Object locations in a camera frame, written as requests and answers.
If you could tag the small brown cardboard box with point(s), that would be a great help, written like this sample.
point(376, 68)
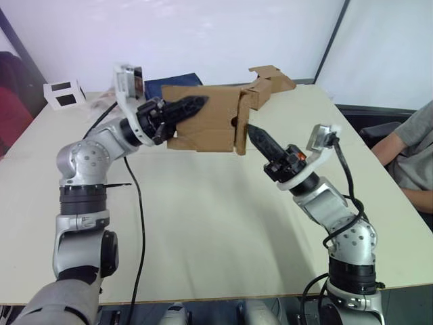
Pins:
point(209, 128)

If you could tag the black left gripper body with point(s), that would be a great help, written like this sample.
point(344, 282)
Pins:
point(152, 118)

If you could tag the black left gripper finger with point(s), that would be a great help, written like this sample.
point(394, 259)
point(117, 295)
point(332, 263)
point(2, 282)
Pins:
point(186, 106)
point(165, 133)

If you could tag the dark partition frame strip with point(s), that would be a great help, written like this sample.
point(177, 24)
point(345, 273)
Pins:
point(34, 64)
point(331, 41)

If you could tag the person in grey t-shirt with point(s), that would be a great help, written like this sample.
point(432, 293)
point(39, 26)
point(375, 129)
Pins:
point(416, 149)

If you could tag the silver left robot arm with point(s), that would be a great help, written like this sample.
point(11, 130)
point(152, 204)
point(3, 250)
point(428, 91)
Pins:
point(84, 159)

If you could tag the dark red and black seat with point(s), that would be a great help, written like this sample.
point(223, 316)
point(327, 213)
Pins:
point(13, 108)

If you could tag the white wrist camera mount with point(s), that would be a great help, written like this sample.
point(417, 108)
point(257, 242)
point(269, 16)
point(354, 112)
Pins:
point(318, 158)
point(123, 101)

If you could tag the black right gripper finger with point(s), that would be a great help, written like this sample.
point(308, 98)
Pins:
point(265, 151)
point(270, 144)

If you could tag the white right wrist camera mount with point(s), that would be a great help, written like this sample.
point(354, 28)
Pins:
point(318, 158)

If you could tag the grey rounded shape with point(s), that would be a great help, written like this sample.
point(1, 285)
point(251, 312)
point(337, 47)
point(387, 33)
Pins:
point(174, 315)

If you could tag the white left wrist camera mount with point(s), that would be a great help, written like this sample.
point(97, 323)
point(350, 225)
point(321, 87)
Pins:
point(123, 101)

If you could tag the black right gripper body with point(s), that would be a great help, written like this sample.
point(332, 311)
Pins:
point(284, 166)

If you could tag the white box with black windows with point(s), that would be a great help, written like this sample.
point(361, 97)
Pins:
point(47, 93)

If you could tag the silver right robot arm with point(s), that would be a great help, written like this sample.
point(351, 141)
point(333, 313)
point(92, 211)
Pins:
point(352, 240)

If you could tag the dark blue folder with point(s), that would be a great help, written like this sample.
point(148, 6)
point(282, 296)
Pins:
point(176, 80)

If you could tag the black office chair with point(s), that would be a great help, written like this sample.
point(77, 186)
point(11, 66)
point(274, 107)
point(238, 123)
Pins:
point(372, 116)

